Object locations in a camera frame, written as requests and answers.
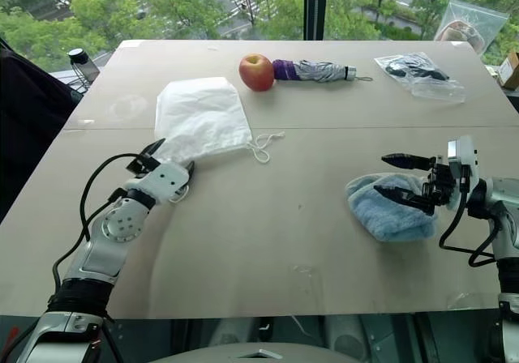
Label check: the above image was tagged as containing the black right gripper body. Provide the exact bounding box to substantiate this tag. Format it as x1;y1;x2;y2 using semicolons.
420;156;462;212

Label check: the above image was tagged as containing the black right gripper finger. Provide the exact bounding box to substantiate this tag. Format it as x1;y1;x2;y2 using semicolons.
373;184;437;217
380;152;437;172

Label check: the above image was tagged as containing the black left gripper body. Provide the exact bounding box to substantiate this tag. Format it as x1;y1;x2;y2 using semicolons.
123;153;161;175

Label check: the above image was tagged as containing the light blue towel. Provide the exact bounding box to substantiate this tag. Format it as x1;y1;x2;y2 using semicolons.
344;172;441;244

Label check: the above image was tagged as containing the white drawstring bag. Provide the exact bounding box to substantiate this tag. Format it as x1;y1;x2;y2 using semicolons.
155;75;286;205

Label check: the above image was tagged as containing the clear bag with black items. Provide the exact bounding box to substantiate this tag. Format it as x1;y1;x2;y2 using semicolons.
373;51;465;105

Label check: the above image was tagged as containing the clear zip bag at window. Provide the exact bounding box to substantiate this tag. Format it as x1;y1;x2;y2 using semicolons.
434;0;510;58

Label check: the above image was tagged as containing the dark bottle with black lid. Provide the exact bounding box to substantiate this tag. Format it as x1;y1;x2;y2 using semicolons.
66;47;101;83

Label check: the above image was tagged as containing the red apple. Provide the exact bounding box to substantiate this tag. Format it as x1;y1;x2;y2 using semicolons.
238;53;276;93

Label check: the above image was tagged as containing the dark fabric chair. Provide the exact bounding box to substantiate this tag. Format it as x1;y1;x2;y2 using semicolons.
0;36;85;227

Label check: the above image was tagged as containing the folded purple silver umbrella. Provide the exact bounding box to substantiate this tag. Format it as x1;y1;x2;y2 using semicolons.
272;58;374;85

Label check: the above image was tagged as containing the brown cardboard box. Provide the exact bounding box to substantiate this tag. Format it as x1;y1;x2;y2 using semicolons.
495;50;519;89

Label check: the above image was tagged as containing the grey rounded robot body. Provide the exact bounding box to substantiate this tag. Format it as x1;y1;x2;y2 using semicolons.
152;340;367;363

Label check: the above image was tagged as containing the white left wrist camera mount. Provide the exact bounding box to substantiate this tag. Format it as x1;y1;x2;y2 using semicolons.
132;164;192;205

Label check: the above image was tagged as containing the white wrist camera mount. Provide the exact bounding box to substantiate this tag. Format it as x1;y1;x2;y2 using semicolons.
132;164;192;205
445;135;480;211

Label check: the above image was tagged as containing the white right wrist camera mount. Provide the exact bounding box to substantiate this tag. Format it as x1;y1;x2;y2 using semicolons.
445;135;480;211

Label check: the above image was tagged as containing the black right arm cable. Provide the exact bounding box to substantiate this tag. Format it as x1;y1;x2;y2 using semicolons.
437;172;502;268

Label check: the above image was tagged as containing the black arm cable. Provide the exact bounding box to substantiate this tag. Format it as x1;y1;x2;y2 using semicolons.
48;152;141;299
437;172;502;268

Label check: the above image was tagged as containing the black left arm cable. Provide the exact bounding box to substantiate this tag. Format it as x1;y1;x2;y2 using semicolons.
48;152;141;299

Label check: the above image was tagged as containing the black window frame post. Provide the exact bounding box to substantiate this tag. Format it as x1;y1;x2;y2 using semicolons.
302;0;330;42

